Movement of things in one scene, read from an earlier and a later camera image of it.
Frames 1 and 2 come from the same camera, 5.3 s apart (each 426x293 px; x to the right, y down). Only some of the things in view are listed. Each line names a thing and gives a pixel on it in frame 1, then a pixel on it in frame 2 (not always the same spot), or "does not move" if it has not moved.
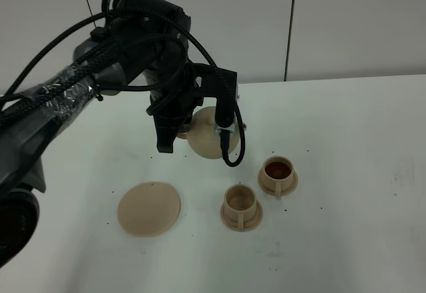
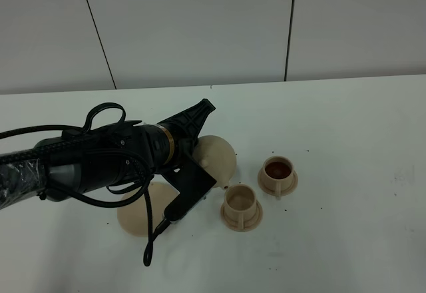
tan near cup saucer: (248, 225) does not move
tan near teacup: (240, 204) does not move
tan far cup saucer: (283, 192) does not move
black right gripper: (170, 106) → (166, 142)
